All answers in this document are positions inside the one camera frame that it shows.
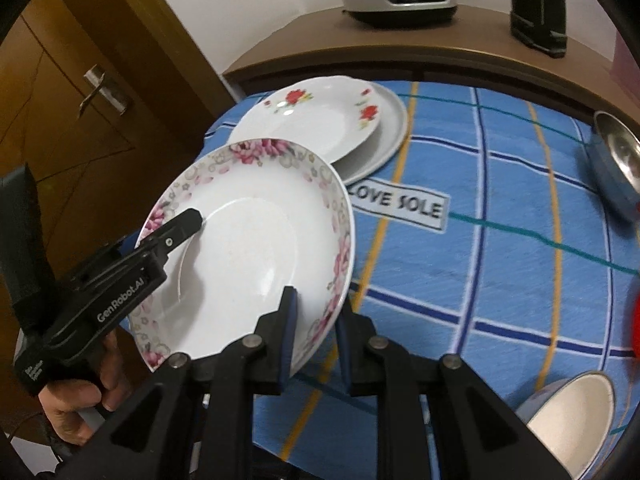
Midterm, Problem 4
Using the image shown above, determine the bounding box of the pink floral rim plate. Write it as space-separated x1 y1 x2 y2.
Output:
131 138 356 375

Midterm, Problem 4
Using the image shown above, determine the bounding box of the wooden sideboard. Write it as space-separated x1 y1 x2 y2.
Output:
222 4 640 128

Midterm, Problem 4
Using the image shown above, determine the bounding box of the white enamel bowl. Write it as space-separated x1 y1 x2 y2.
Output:
515 371 617 480

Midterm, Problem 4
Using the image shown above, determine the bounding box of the person's left hand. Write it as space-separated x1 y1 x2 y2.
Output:
39 332 133 447

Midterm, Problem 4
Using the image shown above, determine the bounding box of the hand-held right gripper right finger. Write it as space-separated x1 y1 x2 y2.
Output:
336 305 574 480

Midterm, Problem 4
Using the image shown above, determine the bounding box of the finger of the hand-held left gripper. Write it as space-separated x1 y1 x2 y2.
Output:
136 208 205 262

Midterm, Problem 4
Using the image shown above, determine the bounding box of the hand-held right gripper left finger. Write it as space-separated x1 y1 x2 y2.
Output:
59 286 301 480

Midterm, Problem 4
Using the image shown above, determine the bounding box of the metal door handle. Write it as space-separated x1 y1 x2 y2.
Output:
77 65 132 120

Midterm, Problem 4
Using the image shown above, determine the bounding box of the red object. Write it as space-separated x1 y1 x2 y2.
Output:
626 287 640 363

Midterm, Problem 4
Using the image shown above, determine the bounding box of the plain white plate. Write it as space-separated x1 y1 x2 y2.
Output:
339 81 409 187

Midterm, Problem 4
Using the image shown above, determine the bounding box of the blue checked cloth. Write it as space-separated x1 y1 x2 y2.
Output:
202 80 640 463

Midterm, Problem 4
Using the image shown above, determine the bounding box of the red rose white plate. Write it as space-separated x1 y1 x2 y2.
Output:
226 75 383 165

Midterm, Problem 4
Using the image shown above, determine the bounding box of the black thermos flask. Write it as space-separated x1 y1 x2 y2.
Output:
505 0 569 58

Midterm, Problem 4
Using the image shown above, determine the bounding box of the brown wooden door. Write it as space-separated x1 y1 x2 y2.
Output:
0 0 237 356

